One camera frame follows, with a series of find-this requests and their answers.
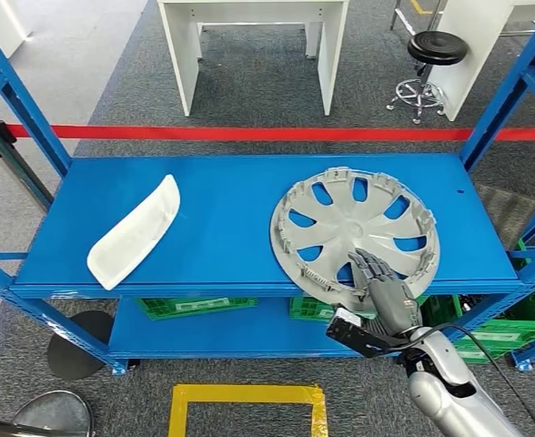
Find black round stool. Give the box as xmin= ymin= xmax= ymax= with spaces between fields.
xmin=386 ymin=31 xmax=469 ymax=126

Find blue metal shelf rack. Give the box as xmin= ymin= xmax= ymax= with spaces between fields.
xmin=0 ymin=0 xmax=535 ymax=376

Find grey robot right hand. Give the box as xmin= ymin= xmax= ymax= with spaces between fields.
xmin=348 ymin=248 xmax=424 ymax=339

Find silver plastic wheel cover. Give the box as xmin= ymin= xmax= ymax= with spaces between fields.
xmin=270 ymin=167 xmax=441 ymax=315

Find grey metal frame legs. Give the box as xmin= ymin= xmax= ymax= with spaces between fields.
xmin=389 ymin=0 xmax=446 ymax=33

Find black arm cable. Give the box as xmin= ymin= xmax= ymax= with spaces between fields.
xmin=403 ymin=324 xmax=535 ymax=437

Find white desk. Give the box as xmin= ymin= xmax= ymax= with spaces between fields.
xmin=157 ymin=0 xmax=349 ymax=117
xmin=429 ymin=0 xmax=535 ymax=122

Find white curved plastic trim part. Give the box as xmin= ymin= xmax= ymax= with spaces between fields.
xmin=86 ymin=174 xmax=181 ymax=292

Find green plastic crate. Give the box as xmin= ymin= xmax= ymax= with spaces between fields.
xmin=419 ymin=294 xmax=464 ymax=351
xmin=453 ymin=346 xmax=521 ymax=365
xmin=452 ymin=239 xmax=535 ymax=354
xmin=289 ymin=295 xmax=425 ymax=327
xmin=138 ymin=298 xmax=259 ymax=321

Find red barrier belt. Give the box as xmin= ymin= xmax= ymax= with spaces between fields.
xmin=6 ymin=125 xmax=535 ymax=144

